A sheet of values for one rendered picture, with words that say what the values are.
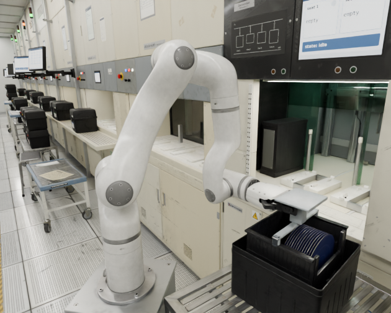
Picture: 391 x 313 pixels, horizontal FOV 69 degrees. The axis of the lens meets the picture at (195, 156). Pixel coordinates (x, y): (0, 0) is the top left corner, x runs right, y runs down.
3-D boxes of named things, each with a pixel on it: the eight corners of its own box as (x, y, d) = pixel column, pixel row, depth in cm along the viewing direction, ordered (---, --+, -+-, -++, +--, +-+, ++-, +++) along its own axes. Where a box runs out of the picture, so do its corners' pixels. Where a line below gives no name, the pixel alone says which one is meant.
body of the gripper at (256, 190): (259, 195, 97) (289, 205, 89) (241, 204, 91) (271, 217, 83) (260, 174, 95) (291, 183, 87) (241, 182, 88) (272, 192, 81)
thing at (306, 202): (282, 258, 104) (288, 177, 95) (340, 286, 90) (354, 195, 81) (241, 292, 88) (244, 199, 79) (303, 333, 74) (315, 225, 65)
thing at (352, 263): (276, 253, 108) (278, 213, 103) (354, 292, 88) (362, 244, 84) (228, 290, 90) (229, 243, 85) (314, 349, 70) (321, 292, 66)
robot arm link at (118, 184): (125, 198, 92) (131, 221, 77) (88, 185, 87) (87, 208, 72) (192, 56, 88) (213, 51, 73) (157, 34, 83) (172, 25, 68)
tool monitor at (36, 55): (30, 78, 358) (25, 48, 348) (72, 77, 386) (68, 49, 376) (33, 79, 326) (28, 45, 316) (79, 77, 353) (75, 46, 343)
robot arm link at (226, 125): (210, 115, 80) (220, 210, 89) (245, 104, 90) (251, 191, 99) (188, 113, 86) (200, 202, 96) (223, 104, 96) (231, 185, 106)
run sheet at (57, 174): (36, 176, 289) (36, 174, 288) (58, 169, 307) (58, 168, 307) (53, 181, 272) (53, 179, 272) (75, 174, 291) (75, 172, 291)
